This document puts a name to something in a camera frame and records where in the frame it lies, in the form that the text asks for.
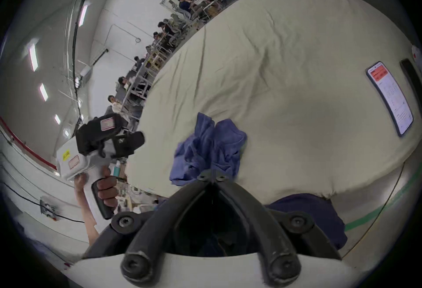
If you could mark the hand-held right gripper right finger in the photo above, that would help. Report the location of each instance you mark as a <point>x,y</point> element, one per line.
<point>260,230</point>

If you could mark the person's left hand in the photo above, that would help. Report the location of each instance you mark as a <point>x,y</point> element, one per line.
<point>108,191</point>

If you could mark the blue garment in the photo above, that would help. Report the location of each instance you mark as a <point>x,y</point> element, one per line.
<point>211,145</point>

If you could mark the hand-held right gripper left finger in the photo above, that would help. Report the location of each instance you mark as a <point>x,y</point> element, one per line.
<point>158,234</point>

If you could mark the person's left forearm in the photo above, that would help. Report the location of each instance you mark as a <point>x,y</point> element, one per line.
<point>88,217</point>

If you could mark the black rectangular object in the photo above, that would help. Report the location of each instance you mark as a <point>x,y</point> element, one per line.
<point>412,74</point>

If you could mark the phone with lit screen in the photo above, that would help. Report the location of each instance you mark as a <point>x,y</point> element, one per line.
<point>392,98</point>

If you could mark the white object with red mark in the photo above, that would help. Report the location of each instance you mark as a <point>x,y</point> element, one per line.
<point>417,53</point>

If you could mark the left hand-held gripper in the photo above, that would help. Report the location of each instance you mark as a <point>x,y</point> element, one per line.
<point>71,164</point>

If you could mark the row of tables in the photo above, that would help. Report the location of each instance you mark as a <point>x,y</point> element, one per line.
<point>141,82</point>

